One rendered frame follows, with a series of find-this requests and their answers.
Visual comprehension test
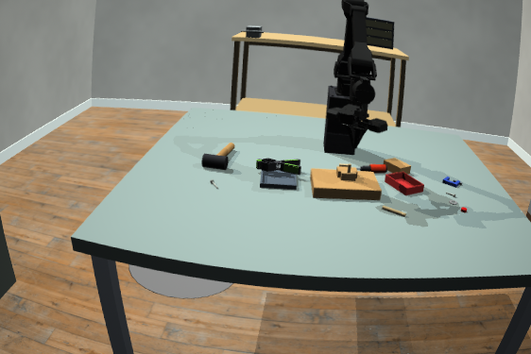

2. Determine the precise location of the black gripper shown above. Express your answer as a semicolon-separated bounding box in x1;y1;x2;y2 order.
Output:
326;95;387;149

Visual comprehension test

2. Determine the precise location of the black mallet with wooden handle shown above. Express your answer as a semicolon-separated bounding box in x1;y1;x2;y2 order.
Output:
202;143;235;170

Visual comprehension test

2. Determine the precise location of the tan wooden rod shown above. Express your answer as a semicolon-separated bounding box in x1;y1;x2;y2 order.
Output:
382;206;406;217

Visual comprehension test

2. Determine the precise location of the red shallow tray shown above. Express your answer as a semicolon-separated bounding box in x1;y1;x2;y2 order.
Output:
385;172;424;195

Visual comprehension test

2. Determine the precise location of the blue c-shaped clamp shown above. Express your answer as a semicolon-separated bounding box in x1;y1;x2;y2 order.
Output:
442;177;462;188

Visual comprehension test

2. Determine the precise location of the tan wooden block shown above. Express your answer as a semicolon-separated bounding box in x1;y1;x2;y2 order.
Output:
384;158;411;174

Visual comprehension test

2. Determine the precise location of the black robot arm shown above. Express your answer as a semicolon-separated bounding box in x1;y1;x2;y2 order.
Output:
334;0;377;125

